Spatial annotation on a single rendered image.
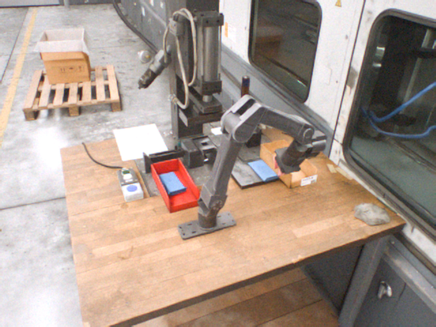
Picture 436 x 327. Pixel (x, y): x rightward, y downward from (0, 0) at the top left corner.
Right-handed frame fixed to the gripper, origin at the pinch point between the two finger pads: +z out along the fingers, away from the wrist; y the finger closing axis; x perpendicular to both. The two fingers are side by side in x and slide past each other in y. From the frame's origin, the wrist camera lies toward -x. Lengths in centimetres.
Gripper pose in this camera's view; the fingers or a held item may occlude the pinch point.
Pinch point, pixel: (278, 171)
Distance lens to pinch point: 140.4
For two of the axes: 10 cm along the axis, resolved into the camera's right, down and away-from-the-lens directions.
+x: -9.1, 2.0, -3.6
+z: -2.4, 4.7, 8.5
